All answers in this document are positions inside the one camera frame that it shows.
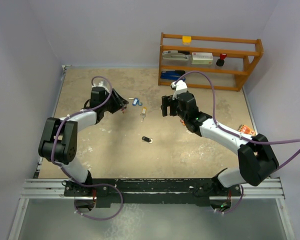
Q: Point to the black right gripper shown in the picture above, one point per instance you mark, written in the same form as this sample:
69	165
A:
167	101

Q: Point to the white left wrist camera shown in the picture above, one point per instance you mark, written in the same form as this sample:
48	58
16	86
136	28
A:
100	83

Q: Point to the blue tag key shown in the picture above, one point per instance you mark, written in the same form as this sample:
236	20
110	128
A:
135	101

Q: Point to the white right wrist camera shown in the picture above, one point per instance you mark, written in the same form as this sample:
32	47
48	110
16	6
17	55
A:
179	87

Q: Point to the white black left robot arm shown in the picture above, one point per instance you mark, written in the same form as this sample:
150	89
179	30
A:
59	139

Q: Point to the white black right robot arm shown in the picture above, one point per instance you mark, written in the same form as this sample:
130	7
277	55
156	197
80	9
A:
256	161

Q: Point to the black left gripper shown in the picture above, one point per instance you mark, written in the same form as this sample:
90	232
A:
118	103

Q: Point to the wooden shelf rack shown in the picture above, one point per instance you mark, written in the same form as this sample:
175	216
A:
243	56

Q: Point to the yellow lidded jar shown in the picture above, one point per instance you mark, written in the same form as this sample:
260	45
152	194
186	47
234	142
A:
186	40

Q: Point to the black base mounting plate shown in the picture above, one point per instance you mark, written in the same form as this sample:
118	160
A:
202	192

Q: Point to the orange packet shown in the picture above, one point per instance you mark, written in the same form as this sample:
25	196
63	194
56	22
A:
246	130

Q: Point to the grey stapler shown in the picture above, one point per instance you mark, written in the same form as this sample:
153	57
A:
175	58

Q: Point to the blue black stapler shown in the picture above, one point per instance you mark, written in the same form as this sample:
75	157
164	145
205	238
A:
172	75

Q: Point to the red black stamp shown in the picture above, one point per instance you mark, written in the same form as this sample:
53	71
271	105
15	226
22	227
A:
221	61

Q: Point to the yellow tag key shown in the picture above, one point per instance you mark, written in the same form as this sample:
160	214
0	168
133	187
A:
143	114

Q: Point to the black key fob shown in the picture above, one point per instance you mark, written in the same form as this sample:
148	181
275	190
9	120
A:
147	139

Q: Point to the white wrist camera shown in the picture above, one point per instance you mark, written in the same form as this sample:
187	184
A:
100	83
179	87

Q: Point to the white red cardboard box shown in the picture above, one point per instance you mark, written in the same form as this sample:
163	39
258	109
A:
201	58

